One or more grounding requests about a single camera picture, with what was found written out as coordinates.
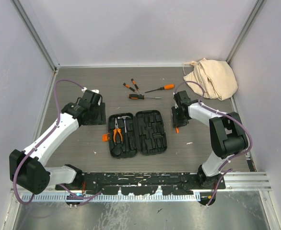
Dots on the black handled claw hammer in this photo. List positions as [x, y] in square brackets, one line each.
[124, 119]

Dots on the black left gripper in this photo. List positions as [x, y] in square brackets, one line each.
[100, 119]

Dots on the orange black pliers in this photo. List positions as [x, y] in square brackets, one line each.
[117, 133]

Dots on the beige cloth bag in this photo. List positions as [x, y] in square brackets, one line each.
[213, 79]

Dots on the slotted grey cable duct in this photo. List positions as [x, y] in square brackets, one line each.
[158, 197]

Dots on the small precision screwdriver left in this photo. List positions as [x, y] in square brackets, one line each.
[129, 87]

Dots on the black plastic tool case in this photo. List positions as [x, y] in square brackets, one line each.
[145, 134]

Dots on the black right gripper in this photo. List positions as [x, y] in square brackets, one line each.
[176, 122]

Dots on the orange handled screwdriver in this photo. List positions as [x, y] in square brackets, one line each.
[166, 87]

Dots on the black handled screwdriver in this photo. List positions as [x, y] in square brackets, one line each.
[140, 97]

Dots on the small precision screwdriver right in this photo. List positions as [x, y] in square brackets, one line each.
[136, 86]

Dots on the small precision screwdriver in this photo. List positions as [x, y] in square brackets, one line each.
[129, 87]
[136, 86]

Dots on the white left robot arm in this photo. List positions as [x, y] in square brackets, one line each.
[28, 167]

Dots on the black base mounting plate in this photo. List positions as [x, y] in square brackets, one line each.
[171, 183]

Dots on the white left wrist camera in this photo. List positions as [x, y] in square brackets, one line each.
[85, 89]

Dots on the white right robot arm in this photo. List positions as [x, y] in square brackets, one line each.
[228, 138]

